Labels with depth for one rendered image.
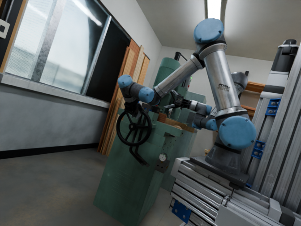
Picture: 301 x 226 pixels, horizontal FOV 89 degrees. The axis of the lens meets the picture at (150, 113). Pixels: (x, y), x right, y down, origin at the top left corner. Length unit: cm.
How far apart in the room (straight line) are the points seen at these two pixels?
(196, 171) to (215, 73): 44
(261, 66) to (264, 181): 324
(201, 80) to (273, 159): 307
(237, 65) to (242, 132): 338
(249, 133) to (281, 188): 39
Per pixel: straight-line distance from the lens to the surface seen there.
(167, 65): 145
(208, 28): 74
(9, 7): 189
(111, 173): 150
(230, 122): 61
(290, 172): 94
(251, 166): 99
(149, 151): 130
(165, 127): 126
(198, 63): 85
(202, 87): 378
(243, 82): 120
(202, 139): 364
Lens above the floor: 95
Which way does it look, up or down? level
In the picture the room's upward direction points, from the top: 19 degrees clockwise
